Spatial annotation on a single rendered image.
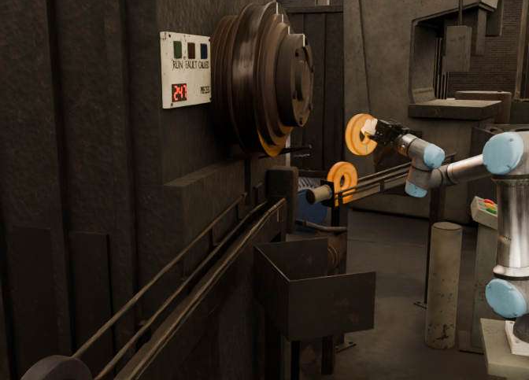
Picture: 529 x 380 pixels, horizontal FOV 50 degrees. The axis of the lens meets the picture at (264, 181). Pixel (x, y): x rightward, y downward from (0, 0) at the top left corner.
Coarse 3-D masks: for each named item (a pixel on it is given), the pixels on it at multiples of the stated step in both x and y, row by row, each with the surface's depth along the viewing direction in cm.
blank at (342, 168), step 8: (336, 168) 223; (344, 168) 225; (352, 168) 229; (328, 176) 223; (336, 176) 223; (344, 176) 231; (352, 176) 229; (336, 184) 223; (344, 184) 231; (352, 184) 230; (344, 200) 228
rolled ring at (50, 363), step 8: (40, 360) 84; (48, 360) 85; (56, 360) 85; (64, 360) 85; (72, 360) 87; (80, 360) 89; (32, 368) 82; (40, 368) 82; (48, 368) 82; (56, 368) 84; (64, 368) 85; (72, 368) 87; (80, 368) 89; (88, 368) 92; (24, 376) 81; (32, 376) 81; (40, 376) 81; (48, 376) 82; (56, 376) 84; (64, 376) 85; (72, 376) 88; (80, 376) 90; (88, 376) 92
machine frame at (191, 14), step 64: (0, 0) 145; (64, 0) 139; (128, 0) 134; (192, 0) 150; (256, 0) 200; (0, 64) 148; (64, 64) 143; (128, 64) 137; (0, 128) 152; (64, 128) 146; (128, 128) 139; (192, 128) 155; (0, 192) 157; (64, 192) 149; (128, 192) 141; (192, 192) 145; (256, 192) 195; (0, 256) 158; (64, 256) 151; (128, 256) 144; (192, 256) 147; (0, 320) 162; (64, 320) 155; (128, 320) 148; (256, 320) 204
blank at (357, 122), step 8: (352, 120) 212; (360, 120) 212; (352, 128) 210; (360, 128) 213; (352, 136) 211; (352, 144) 211; (360, 144) 214; (368, 144) 217; (376, 144) 220; (352, 152) 216; (360, 152) 214; (368, 152) 217
